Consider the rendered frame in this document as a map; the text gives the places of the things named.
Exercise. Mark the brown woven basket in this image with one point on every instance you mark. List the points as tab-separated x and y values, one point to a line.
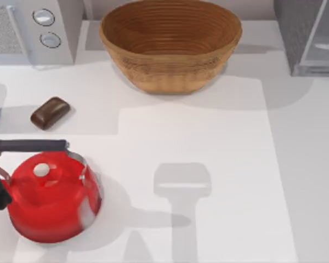
170	49

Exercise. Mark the dark brown bread loaf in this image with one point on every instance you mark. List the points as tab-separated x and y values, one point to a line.
50	113

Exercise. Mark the red kettle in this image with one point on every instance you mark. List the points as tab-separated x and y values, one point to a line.
54	197

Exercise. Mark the microwave knob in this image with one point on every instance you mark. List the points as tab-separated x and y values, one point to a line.
50	40
43	17

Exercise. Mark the pale microwave oven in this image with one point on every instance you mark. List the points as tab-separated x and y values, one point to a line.
30	30

